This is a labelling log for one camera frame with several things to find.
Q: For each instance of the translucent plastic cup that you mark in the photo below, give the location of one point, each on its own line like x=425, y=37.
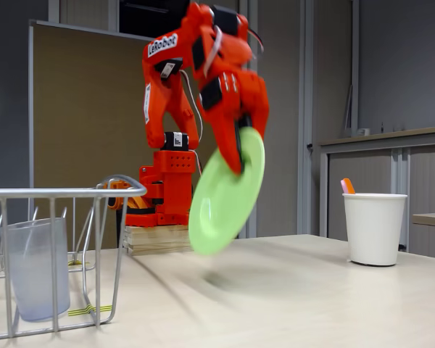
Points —
x=32, y=275

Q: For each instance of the dark upper window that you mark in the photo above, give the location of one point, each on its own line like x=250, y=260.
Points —
x=152, y=21

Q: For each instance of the wooden base block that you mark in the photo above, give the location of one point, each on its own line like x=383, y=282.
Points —
x=156, y=239

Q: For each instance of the white paper cup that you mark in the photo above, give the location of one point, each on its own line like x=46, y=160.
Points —
x=375, y=232

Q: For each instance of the brown partition board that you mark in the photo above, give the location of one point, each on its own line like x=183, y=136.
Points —
x=76, y=108

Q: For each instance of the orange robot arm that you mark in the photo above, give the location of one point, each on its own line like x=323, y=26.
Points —
x=156, y=108

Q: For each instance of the grey sliding door cabinet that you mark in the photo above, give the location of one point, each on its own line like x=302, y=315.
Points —
x=366, y=170

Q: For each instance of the small white object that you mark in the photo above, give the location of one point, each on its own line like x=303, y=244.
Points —
x=363, y=132

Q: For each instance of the light orange clamp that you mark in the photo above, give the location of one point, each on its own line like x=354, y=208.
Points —
x=119, y=185

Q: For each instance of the grey leaning rod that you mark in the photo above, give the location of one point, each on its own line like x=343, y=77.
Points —
x=348, y=108

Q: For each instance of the orange plastic knife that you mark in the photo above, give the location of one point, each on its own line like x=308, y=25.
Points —
x=350, y=188

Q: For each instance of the green plastic plate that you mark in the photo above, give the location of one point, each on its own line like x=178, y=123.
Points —
x=221, y=210

